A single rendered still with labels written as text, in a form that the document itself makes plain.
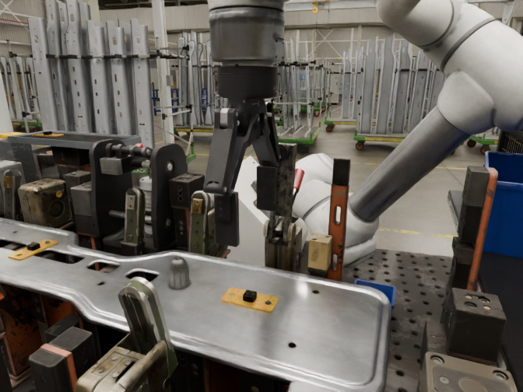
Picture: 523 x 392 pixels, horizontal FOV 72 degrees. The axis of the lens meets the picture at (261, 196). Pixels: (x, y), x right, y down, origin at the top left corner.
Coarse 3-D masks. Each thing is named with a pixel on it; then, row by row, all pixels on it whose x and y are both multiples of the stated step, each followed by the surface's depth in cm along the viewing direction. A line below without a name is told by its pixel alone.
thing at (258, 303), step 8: (232, 288) 58; (224, 296) 56; (232, 296) 56; (240, 296) 56; (248, 296) 54; (256, 296) 55; (264, 296) 56; (272, 296) 56; (240, 304) 54; (248, 304) 54; (256, 304) 54; (264, 304) 54; (272, 304) 54
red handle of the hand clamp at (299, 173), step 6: (300, 174) 72; (294, 180) 71; (300, 180) 72; (294, 186) 70; (294, 192) 70; (294, 198) 70; (282, 216) 67; (282, 222) 66; (276, 228) 65; (282, 228) 65; (282, 234) 65
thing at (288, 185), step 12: (288, 144) 63; (288, 156) 63; (276, 168) 63; (288, 168) 62; (276, 180) 64; (288, 180) 63; (276, 192) 65; (288, 192) 63; (276, 204) 65; (288, 204) 63; (276, 216) 66; (288, 216) 64
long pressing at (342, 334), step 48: (48, 288) 59; (96, 288) 58; (192, 288) 58; (240, 288) 58; (288, 288) 58; (336, 288) 58; (192, 336) 47; (240, 336) 47; (288, 336) 47; (336, 336) 47; (384, 336) 48; (336, 384) 40; (384, 384) 41
